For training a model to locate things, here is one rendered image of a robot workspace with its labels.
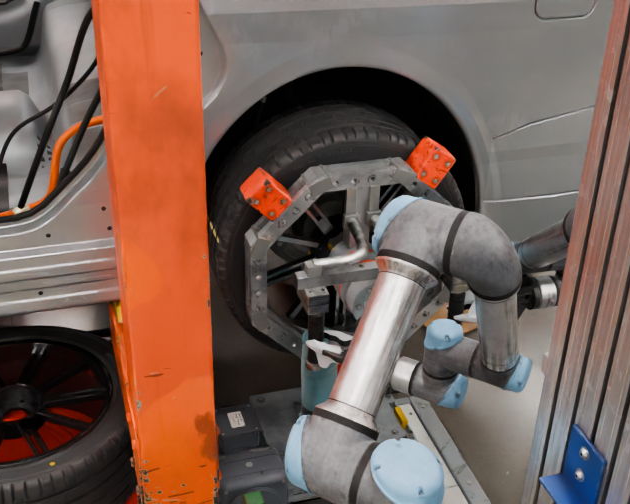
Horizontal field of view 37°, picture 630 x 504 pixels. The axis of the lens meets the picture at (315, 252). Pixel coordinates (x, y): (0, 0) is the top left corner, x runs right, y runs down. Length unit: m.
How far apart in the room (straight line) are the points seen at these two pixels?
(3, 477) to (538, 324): 2.16
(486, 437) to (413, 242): 1.65
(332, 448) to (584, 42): 1.37
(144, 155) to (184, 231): 0.17
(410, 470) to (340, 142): 0.97
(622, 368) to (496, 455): 1.99
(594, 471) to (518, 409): 2.07
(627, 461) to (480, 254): 0.52
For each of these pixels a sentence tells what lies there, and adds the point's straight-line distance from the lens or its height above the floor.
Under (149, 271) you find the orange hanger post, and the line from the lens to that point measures 1.79.
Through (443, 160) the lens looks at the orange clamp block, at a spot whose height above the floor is 1.13.
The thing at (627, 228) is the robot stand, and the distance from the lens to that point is 1.12.
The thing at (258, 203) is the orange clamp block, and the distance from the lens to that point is 2.17.
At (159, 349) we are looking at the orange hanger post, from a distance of 1.89.
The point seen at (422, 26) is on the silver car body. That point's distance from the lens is 2.32.
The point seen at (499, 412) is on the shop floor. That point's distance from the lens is 3.30.
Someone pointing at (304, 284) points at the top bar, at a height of 0.96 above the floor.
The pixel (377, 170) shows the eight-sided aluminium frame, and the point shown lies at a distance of 2.22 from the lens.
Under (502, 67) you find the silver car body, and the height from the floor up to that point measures 1.28.
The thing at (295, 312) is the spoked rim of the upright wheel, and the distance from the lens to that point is 2.48.
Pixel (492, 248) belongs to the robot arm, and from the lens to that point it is 1.61.
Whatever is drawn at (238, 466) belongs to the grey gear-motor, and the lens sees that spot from 2.44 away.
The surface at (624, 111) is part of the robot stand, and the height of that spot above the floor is 1.70.
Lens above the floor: 2.09
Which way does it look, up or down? 31 degrees down
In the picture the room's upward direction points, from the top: 2 degrees clockwise
